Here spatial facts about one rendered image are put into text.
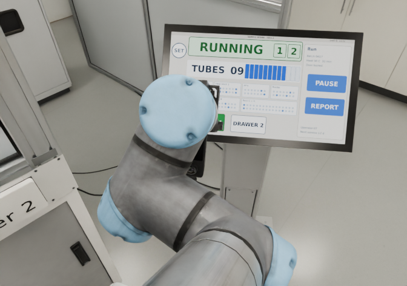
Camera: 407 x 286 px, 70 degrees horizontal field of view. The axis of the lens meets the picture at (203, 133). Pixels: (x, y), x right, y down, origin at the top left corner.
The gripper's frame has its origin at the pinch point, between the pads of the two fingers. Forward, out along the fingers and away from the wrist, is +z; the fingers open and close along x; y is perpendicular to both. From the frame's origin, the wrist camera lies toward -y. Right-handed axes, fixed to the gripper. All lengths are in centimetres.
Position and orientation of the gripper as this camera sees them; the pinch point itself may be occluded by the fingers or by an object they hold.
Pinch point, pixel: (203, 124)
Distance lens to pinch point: 63.2
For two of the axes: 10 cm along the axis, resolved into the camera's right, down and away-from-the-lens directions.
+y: 0.7, -10.0, -0.5
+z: 0.8, -0.5, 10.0
